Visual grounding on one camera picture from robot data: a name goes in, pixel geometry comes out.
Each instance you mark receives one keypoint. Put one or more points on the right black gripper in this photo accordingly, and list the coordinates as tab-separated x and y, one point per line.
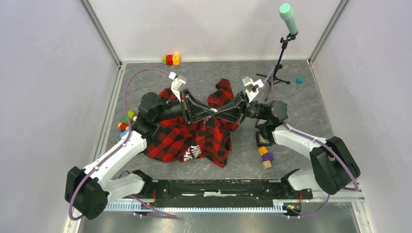
241	102

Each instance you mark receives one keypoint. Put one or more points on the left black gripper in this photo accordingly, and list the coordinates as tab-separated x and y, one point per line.
187	100

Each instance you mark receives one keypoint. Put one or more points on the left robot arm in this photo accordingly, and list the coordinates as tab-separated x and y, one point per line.
90	189

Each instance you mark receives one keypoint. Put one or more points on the mint green microphone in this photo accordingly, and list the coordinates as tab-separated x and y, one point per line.
286	14

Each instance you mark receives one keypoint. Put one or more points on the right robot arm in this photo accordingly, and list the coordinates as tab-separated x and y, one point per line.
332	165

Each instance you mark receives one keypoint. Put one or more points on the green toy brick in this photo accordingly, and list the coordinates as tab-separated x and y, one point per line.
132	116

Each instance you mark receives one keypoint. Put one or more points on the white blue toy brick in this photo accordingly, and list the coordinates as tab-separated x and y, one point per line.
123	134

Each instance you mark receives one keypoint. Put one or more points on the black square frame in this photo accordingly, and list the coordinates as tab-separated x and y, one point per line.
257	134

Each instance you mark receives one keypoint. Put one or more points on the orange red toy brick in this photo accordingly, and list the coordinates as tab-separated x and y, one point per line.
123	126

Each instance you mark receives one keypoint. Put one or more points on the gold brooch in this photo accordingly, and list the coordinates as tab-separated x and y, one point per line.
263	140

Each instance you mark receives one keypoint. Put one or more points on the black tripod mic stand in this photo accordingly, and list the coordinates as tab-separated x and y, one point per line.
272	78

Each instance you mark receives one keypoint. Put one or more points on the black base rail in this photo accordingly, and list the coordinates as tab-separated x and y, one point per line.
220	193

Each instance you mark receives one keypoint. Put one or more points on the yellow toy brick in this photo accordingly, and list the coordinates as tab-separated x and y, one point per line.
262	150

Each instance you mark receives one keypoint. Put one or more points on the wooden cube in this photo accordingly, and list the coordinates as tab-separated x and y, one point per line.
267	164

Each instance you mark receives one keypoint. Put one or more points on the teal small cube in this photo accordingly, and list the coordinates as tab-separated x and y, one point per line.
299	80

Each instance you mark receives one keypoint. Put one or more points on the purple toy brick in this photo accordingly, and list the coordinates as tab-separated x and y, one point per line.
268	157

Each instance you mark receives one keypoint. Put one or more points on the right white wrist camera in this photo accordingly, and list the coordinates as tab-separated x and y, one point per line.
252	88

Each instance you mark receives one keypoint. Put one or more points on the red cylinder block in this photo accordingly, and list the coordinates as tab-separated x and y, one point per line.
169	60

